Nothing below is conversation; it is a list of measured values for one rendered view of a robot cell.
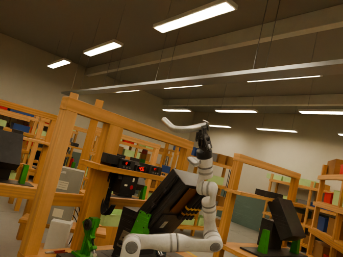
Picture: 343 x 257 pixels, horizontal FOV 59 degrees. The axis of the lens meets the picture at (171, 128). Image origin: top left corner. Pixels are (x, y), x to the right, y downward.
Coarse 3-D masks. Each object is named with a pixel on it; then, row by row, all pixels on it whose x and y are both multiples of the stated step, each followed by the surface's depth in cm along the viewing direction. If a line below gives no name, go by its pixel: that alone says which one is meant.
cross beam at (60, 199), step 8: (56, 192) 218; (56, 200) 216; (64, 200) 221; (72, 200) 226; (80, 200) 231; (112, 200) 255; (120, 200) 262; (128, 200) 268; (136, 200) 276; (144, 200) 286; (120, 208) 262
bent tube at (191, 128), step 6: (162, 120) 155; (168, 120) 150; (204, 120) 141; (168, 126) 143; (174, 126) 140; (180, 126) 138; (186, 126) 137; (192, 126) 137; (198, 126) 137; (180, 132) 138; (186, 132) 137
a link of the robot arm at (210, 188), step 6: (204, 186) 146; (210, 186) 145; (216, 186) 146; (204, 192) 146; (210, 192) 145; (216, 192) 147; (204, 198) 152; (210, 198) 147; (204, 204) 150; (210, 204) 148
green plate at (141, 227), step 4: (140, 212) 229; (144, 212) 227; (140, 216) 228; (144, 216) 225; (148, 216) 224; (136, 220) 228; (140, 220) 226; (144, 220) 224; (148, 220) 222; (136, 224) 226; (140, 224) 224; (144, 224) 222; (148, 224) 224; (132, 228) 226; (136, 228) 224; (140, 228) 222; (144, 228) 220; (132, 232) 224; (136, 232) 222; (140, 232) 220; (144, 232) 222; (148, 232) 225
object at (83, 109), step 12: (60, 108) 209; (72, 108) 208; (84, 108) 215; (96, 108) 223; (96, 120) 233; (108, 120) 232; (120, 120) 241; (132, 120) 250; (144, 132) 262; (156, 132) 273; (180, 144) 301; (192, 144) 316
